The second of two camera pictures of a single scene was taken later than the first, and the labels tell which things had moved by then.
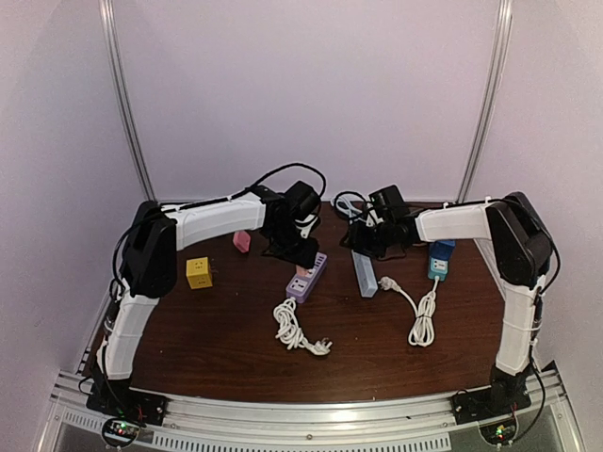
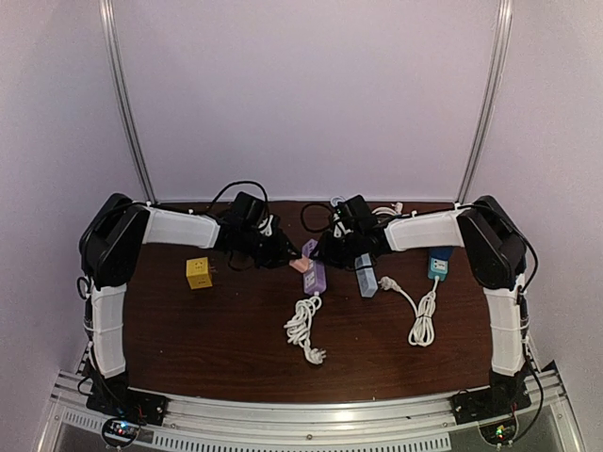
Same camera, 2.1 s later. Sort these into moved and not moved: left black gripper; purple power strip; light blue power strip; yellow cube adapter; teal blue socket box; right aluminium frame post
Moved: left black gripper; purple power strip
Not moved: right aluminium frame post; light blue power strip; yellow cube adapter; teal blue socket box
